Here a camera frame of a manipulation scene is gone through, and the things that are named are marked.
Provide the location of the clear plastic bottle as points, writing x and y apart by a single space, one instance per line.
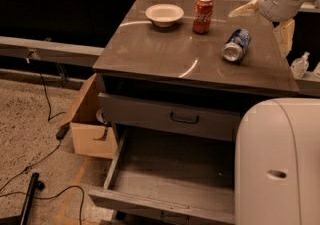
300 65

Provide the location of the blue pepsi can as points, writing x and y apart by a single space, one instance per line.
237 45

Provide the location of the grey top drawer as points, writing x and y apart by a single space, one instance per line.
213 124

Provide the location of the grey metal rail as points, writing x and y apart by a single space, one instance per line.
29 49

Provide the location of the grey drawer cabinet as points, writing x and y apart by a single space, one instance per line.
176 65

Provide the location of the black bar on floor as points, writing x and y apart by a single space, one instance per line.
22 219

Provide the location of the open middle drawer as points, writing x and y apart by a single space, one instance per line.
174 178

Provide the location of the red coca cola can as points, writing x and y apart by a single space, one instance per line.
203 15

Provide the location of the black drawer handle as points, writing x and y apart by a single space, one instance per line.
184 119

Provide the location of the black power adapter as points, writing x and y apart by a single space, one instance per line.
62 131

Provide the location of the white bowl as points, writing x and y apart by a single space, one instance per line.
164 15

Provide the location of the cardboard box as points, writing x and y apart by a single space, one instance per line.
90 136

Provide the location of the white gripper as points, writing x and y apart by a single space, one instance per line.
276 3

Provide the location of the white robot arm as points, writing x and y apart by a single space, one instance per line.
277 159

